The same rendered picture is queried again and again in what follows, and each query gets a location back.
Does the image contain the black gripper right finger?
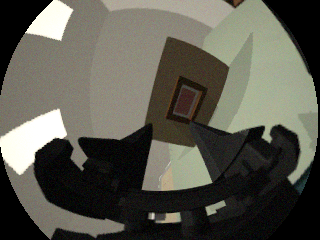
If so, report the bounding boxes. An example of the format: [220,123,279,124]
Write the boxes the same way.
[189,121,265,183]

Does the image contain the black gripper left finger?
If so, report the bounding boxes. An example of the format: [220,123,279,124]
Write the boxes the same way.
[79,123,153,189]

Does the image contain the dark brown picture frame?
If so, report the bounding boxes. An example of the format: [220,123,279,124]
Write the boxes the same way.
[165,76,208,125]

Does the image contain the brown flat square board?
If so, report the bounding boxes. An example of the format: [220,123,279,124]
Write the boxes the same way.
[144,36,229,148]

